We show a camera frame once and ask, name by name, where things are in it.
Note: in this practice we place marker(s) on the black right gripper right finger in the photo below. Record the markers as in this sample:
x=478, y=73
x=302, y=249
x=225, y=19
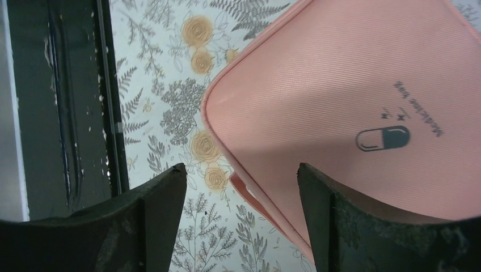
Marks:
x=350, y=231

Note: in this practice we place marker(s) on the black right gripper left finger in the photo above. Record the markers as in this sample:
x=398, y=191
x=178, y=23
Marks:
x=135, y=231

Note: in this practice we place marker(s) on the pink medicine kit bag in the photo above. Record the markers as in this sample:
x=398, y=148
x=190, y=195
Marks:
x=381, y=96

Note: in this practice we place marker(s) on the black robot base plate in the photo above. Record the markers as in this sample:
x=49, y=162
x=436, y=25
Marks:
x=66, y=105

